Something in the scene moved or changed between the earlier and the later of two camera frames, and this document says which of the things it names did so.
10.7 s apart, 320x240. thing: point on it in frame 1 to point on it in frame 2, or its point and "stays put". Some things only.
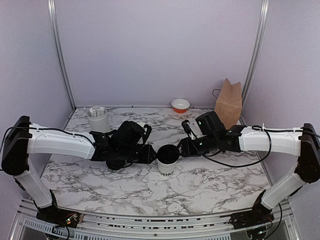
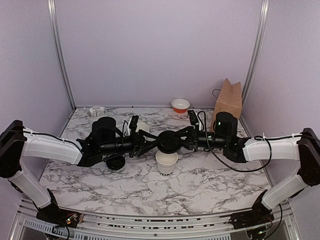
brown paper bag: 229,104 stays put
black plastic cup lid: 168,154 to 168,142
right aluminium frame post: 255,58 stays put
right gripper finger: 177,148 to 184,132
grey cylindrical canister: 98,119 stays put
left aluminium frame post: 51,9 stays put
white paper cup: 166,170 stays put
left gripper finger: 150,154 to 149,137
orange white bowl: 180,105 stays put
